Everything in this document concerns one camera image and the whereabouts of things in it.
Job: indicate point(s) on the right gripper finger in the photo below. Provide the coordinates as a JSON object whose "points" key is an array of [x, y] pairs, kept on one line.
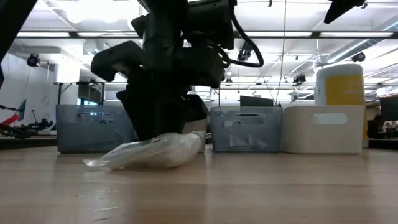
{"points": [[342, 7]]}

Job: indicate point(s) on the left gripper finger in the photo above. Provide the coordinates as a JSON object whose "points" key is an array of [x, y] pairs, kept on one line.
{"points": [[197, 109], [155, 115]]}

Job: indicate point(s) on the clear vanity pack bag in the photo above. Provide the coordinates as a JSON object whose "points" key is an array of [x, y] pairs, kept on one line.
{"points": [[161, 152]]}

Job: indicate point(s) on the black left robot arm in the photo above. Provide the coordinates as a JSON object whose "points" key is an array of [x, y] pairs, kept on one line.
{"points": [[9, 18]]}

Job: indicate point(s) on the black ceiling spotlight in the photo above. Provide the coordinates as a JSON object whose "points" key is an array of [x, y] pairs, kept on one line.
{"points": [[244, 54], [299, 78], [33, 60], [359, 57]]}

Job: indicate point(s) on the dark translucent plastic bin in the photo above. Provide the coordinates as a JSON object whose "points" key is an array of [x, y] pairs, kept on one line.
{"points": [[248, 137], [93, 133]]}

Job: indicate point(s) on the black computer monitor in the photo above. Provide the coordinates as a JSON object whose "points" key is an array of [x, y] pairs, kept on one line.
{"points": [[389, 108], [256, 101]]}

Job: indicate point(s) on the blue lit screen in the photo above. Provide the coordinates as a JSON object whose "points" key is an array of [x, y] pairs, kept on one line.
{"points": [[88, 102]]}

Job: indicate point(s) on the yellow canister with white lid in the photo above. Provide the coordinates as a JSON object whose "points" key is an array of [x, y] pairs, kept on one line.
{"points": [[342, 87]]}

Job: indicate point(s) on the white plastic bin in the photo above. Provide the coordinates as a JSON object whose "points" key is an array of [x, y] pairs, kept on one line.
{"points": [[323, 137]]}

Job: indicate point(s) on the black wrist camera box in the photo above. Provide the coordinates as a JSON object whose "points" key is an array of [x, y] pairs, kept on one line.
{"points": [[211, 21]]}

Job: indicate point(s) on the black metal table frame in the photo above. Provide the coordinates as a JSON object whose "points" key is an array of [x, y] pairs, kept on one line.
{"points": [[59, 93]]}

